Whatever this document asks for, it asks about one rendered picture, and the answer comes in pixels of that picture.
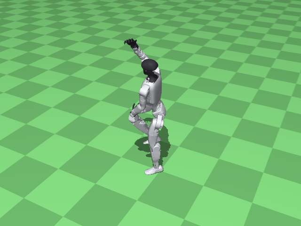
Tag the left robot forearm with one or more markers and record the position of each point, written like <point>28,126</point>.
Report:
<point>135,111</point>

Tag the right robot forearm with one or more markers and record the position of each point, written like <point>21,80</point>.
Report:
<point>140,54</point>

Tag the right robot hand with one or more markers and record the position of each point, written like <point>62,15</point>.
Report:
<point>132,43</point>

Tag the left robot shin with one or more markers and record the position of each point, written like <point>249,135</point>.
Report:
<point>155,155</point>

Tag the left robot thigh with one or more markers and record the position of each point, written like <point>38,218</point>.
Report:
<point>155,125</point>

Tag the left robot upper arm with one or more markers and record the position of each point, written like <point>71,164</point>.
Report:
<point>143,93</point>

